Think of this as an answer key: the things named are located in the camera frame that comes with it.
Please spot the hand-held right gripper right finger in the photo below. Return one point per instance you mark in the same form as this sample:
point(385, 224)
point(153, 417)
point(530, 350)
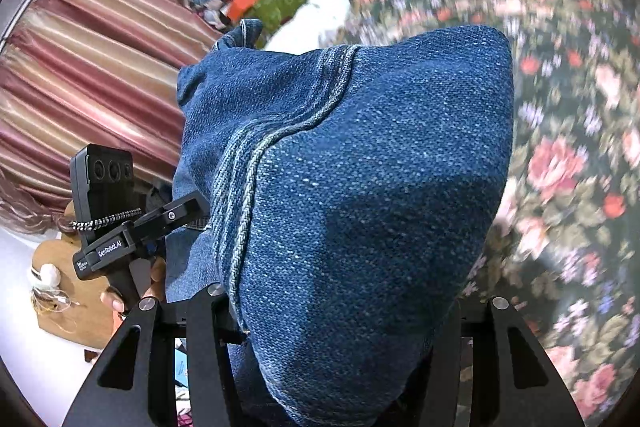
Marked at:
point(492, 347)

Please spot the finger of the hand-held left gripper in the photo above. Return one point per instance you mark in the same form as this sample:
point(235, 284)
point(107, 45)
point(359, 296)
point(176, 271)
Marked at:
point(175, 214)

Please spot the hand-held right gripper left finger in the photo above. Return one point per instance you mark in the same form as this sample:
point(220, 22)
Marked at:
point(210, 307)

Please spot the blue denim jeans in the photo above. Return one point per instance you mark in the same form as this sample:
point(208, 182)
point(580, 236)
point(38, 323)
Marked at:
point(375, 182)

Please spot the person's left hand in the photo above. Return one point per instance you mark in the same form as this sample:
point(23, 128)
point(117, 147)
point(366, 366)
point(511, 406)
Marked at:
point(152, 279)

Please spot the small white ornament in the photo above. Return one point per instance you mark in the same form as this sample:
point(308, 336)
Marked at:
point(50, 274)

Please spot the wooden board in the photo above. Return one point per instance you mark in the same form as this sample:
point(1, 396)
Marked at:
point(85, 307)

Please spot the striped pink curtain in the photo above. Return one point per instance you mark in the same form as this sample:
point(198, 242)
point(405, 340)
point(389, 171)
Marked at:
point(90, 72)

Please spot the orange box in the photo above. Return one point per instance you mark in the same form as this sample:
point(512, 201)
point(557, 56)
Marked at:
point(247, 1)

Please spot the green bag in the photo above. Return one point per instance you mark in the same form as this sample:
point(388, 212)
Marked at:
point(285, 4)

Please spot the white bed sheet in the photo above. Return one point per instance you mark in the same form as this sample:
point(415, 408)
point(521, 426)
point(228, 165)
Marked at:
point(320, 12)

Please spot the dark floral bedspread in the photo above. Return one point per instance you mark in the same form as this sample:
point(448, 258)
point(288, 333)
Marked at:
point(560, 82)

